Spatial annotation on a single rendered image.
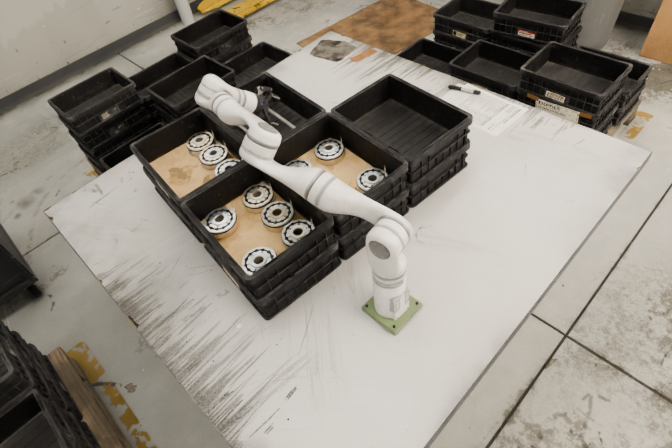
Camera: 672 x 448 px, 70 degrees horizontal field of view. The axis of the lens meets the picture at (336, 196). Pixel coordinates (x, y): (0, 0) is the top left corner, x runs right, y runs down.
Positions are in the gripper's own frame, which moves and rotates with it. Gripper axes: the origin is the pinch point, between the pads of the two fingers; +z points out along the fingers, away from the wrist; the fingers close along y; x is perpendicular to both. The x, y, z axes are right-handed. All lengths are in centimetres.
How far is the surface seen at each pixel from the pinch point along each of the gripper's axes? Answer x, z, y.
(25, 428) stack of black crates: 62, -49, -112
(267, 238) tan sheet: -16, -20, -44
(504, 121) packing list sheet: -65, 60, 3
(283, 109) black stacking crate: 9.1, 14.6, 4.3
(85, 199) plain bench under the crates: 72, -28, -34
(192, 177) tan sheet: 22.1, -17.7, -25.1
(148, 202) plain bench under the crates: 46, -18, -35
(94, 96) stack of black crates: 160, 23, 26
